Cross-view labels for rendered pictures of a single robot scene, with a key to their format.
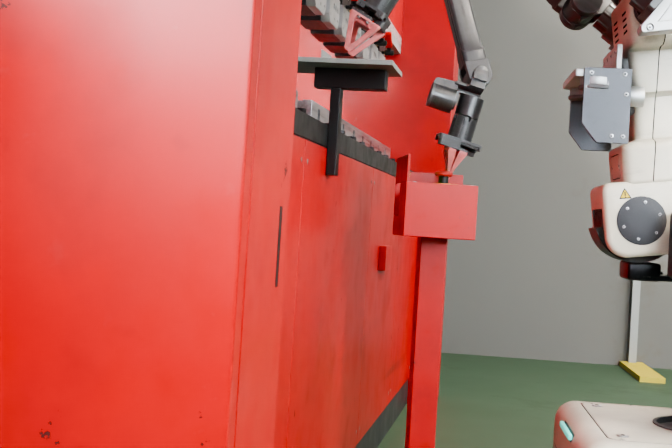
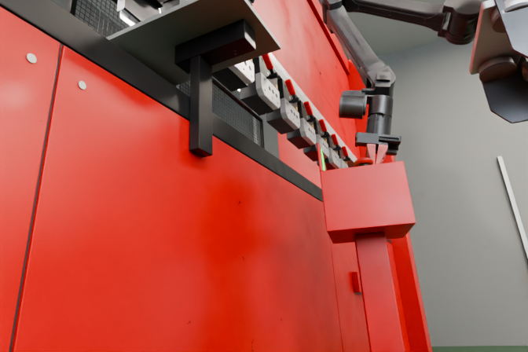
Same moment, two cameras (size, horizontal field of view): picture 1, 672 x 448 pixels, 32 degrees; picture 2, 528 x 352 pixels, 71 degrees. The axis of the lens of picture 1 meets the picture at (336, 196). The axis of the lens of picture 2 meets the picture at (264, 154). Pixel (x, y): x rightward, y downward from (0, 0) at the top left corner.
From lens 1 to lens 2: 1.84 m
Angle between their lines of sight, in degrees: 25
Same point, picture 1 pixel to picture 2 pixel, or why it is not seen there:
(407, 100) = not seen: hidden behind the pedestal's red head
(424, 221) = (348, 210)
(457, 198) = (382, 178)
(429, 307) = (381, 318)
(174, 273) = not seen: outside the picture
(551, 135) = (463, 219)
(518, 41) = (431, 177)
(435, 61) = not seen: hidden behind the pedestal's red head
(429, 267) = (371, 268)
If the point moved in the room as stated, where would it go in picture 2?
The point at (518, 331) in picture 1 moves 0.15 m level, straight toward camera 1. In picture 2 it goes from (477, 329) to (477, 331)
